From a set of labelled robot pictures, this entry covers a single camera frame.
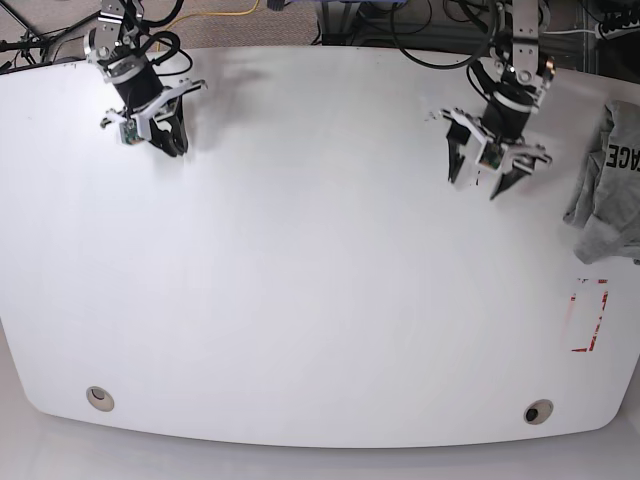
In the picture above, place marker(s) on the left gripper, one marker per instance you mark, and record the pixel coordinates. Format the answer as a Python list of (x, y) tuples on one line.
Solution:
[(503, 123)]

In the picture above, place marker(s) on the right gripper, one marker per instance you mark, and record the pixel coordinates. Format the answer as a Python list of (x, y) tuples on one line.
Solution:
[(171, 136)]

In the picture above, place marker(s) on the grey T-shirt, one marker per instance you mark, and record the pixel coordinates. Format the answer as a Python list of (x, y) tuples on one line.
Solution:
[(604, 205)]

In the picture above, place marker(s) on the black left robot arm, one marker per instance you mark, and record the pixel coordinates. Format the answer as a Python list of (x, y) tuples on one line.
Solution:
[(512, 75)]

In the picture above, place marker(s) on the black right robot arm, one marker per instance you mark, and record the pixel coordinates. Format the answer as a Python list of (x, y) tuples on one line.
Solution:
[(126, 48)]

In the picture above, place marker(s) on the white power strip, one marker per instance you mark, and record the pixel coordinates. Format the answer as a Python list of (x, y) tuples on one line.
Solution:
[(618, 24)]

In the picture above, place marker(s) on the red tape rectangle marking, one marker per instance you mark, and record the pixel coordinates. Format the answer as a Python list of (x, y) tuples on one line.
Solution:
[(587, 306)]

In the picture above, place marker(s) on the black tripod stand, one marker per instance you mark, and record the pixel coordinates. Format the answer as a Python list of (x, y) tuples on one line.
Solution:
[(34, 46)]

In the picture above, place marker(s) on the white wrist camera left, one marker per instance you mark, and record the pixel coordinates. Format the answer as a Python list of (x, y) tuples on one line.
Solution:
[(491, 157)]

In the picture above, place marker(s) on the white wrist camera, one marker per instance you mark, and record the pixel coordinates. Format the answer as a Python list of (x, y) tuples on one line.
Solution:
[(129, 133), (491, 157)]

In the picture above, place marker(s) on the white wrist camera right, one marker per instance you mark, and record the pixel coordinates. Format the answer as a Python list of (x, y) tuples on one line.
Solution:
[(129, 133)]

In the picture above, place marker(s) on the metal equipment frame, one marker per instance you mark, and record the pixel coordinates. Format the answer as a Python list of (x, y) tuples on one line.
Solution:
[(336, 20)]

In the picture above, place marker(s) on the right table cable grommet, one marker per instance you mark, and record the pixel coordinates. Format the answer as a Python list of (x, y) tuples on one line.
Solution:
[(538, 412)]

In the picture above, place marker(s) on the table cable grommet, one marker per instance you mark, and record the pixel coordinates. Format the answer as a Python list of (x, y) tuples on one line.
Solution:
[(100, 399), (538, 412)]

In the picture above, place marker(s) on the left table cable grommet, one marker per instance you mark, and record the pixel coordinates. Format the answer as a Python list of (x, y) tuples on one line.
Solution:
[(100, 399)]

